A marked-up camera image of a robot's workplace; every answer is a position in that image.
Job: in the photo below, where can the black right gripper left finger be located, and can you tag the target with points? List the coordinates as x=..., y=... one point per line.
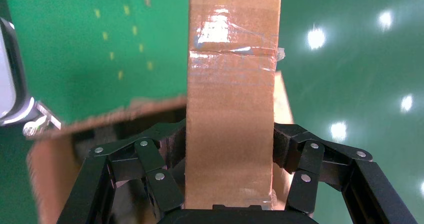
x=149, y=156

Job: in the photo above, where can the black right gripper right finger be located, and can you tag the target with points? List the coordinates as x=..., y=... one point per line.
x=311, y=156

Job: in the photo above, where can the small taped cardboard box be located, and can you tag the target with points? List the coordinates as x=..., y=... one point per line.
x=232, y=116

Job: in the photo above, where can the large open cardboard carton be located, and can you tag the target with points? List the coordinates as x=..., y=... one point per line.
x=53, y=176

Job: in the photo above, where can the silver metal binder clip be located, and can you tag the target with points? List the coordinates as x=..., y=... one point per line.
x=36, y=124

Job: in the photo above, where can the white robot chassis black trim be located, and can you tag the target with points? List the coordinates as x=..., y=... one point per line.
x=6, y=83

